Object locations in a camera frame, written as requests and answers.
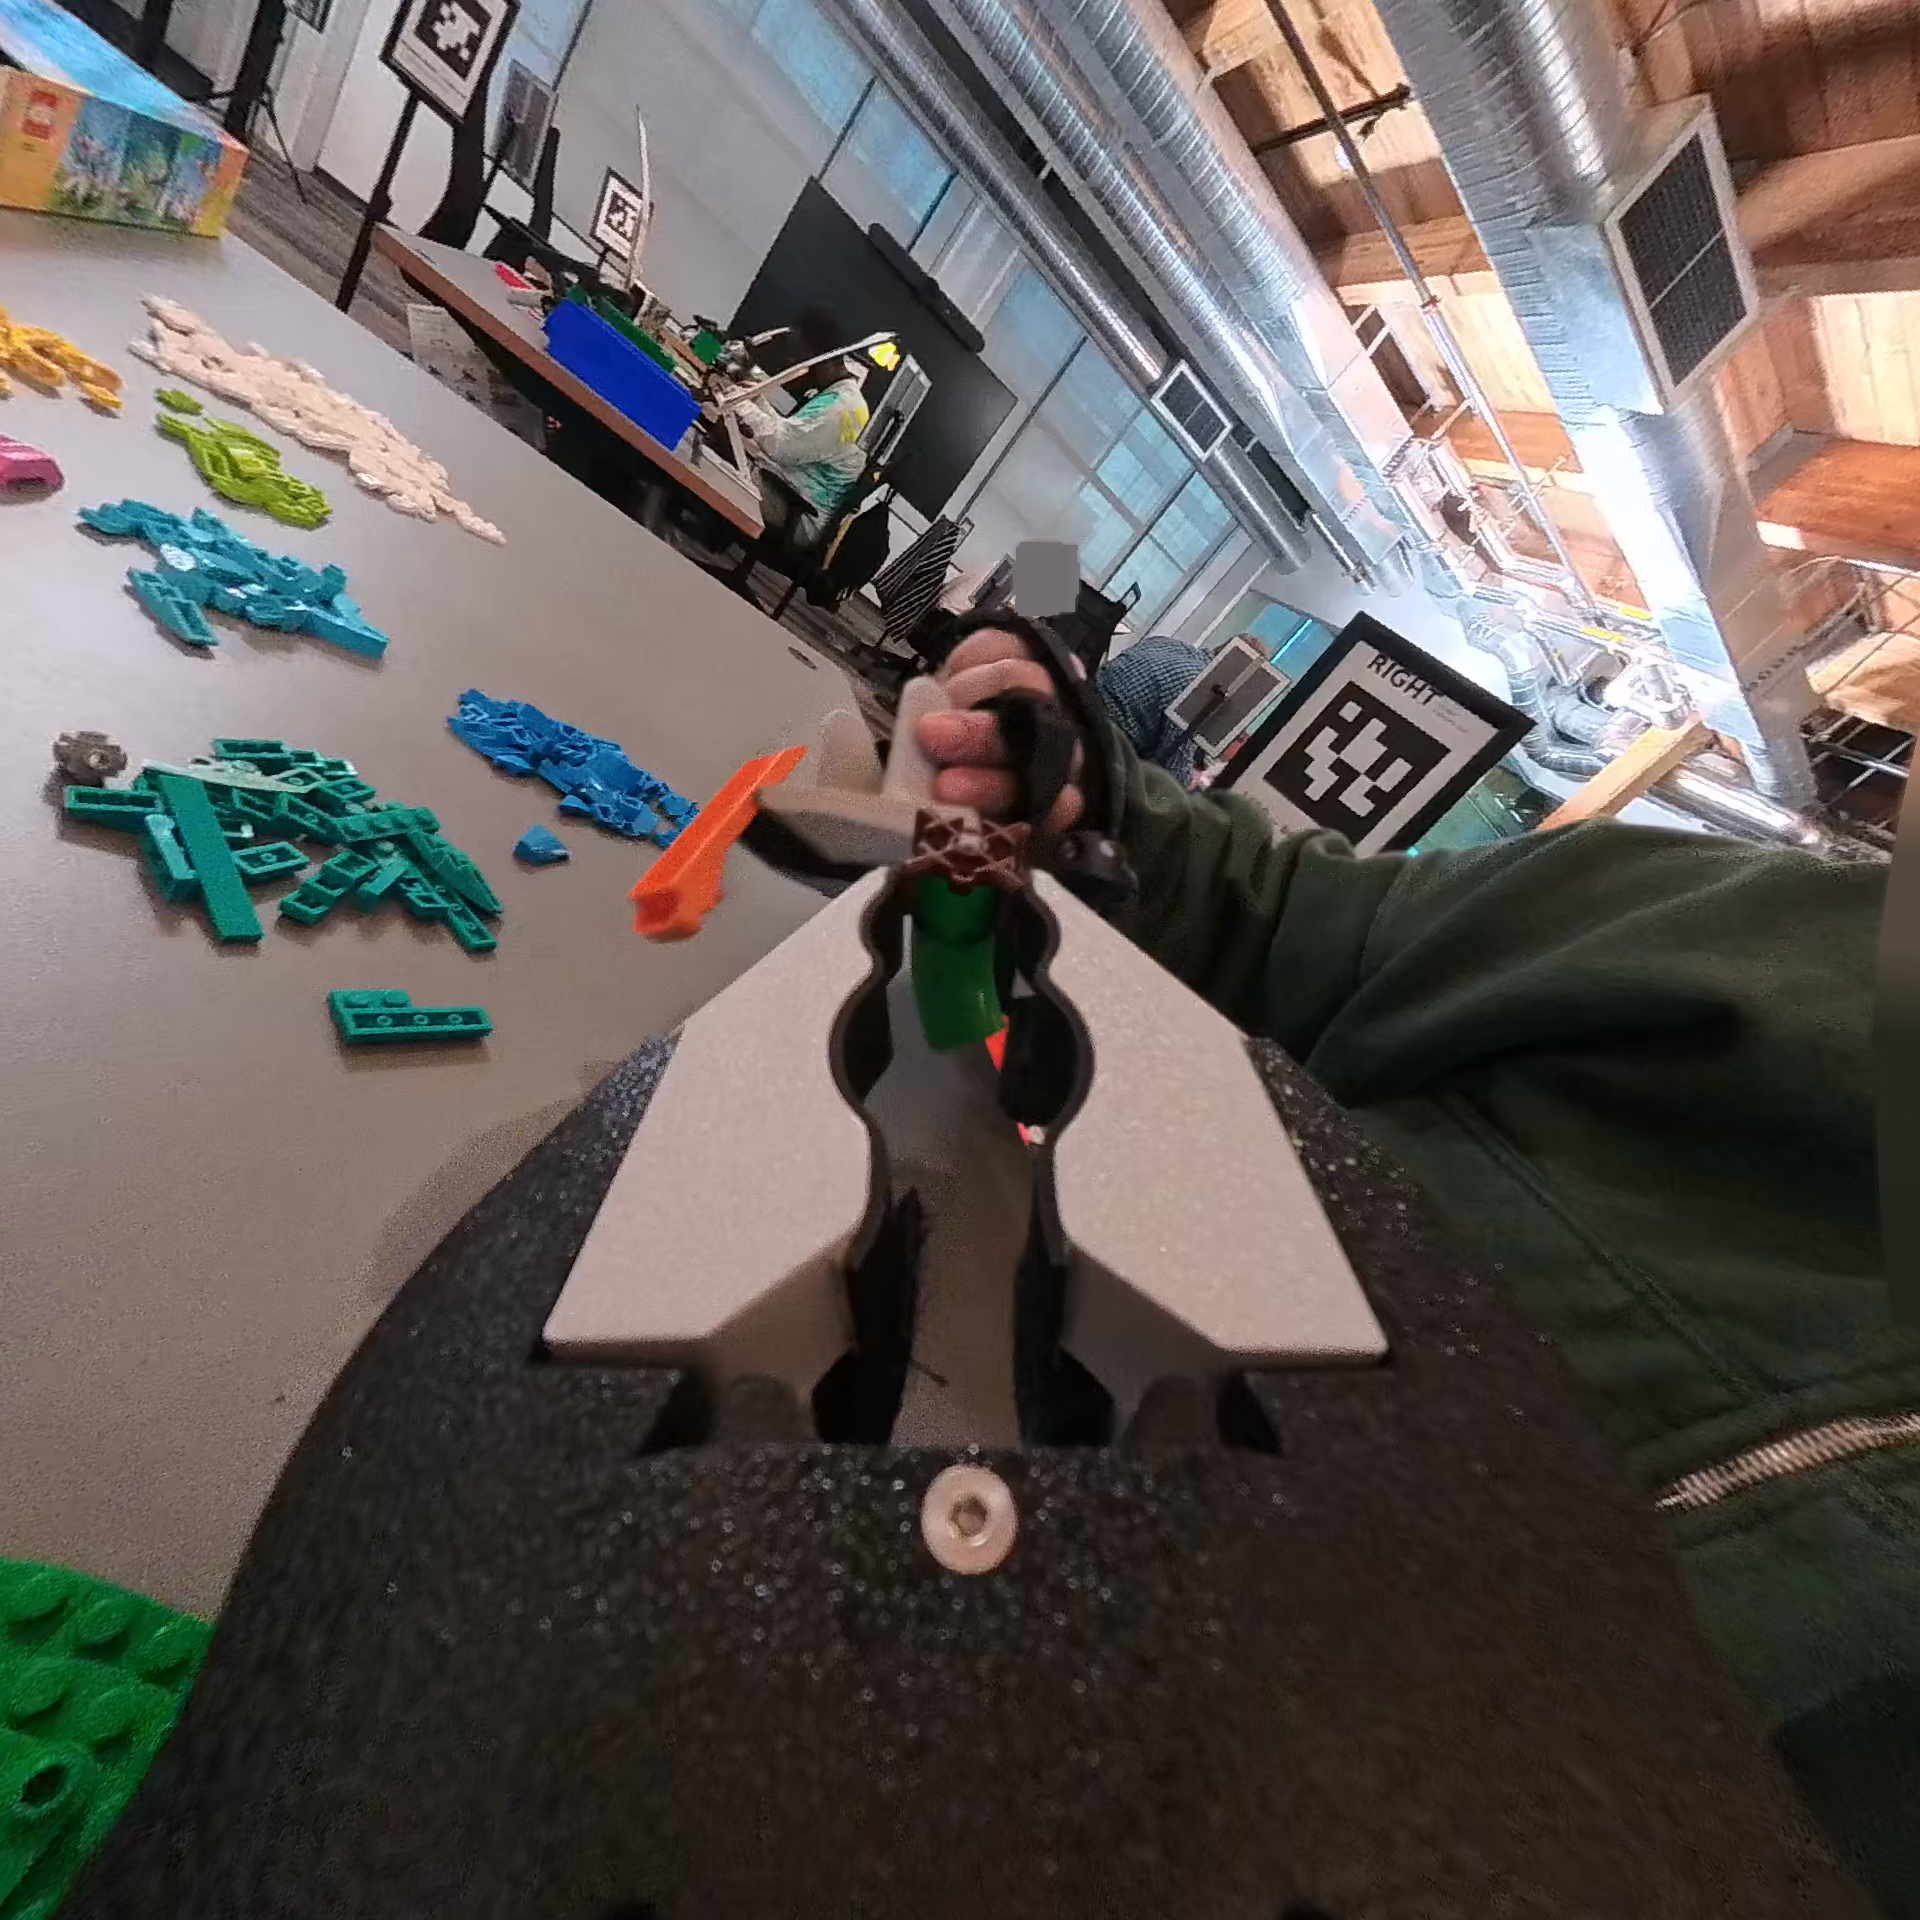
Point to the person's right hand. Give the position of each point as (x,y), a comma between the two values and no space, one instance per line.
(960,744)

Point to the orange brick separator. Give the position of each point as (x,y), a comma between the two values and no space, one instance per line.
(705,849)

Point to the green lego baseplate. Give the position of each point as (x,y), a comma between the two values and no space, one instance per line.
(77,1724)

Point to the pile of blue lego pieces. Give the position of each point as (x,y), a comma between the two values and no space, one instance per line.
(569,758)

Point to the black mesh office chair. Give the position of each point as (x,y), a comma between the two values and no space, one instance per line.
(917,579)

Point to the pile of teal lego pieces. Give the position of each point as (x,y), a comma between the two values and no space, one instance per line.
(299,839)

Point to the pile of white lego pieces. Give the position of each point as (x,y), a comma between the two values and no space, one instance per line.
(317,411)

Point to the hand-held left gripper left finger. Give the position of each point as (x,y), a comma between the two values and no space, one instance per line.
(721,1185)

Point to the person's right forearm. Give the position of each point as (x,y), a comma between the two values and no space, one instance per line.
(1275,914)

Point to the colourful lego set box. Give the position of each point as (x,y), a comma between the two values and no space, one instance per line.
(119,148)

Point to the pile of turquoise lego pieces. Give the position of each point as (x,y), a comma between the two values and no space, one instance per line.
(241,579)

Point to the single teal lego plate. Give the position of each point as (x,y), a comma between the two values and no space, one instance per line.
(405,1020)

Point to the large marker sign on stand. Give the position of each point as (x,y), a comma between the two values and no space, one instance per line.
(450,44)

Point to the blue plastic bin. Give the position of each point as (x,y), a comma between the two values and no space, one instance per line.
(616,375)

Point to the pink lego piece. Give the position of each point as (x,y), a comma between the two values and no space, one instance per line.
(29,468)

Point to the silver spiral duct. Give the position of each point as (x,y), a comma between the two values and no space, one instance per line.
(1079,225)

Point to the pile of yellow lego pieces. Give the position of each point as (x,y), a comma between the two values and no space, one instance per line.
(54,359)

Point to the long wooden background table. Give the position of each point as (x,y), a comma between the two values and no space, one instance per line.
(495,307)

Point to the green lego stem brown top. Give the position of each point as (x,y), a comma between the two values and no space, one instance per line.
(944,974)

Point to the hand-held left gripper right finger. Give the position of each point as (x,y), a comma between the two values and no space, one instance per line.
(1200,1200)

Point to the person's green zip jacket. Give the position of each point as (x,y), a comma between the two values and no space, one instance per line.
(1725,1275)

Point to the small marker sign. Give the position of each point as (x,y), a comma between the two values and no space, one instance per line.
(623,211)

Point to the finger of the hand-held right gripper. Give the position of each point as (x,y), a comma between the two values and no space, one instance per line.
(840,832)

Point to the black wall screen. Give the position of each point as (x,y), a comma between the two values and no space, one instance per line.
(840,284)

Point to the framed marker sign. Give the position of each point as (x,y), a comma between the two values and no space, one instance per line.
(1366,750)

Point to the small blue lego slope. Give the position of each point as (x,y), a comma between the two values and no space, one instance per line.
(539,849)

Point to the grey lego gear piece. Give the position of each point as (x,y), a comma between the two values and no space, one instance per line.
(87,758)

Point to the pile of lime lego pieces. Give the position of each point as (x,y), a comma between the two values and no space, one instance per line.
(247,474)

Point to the large silver duct with grille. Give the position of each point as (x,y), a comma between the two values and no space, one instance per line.
(1589,375)

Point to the grey monitor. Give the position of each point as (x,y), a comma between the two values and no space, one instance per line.
(1232,691)

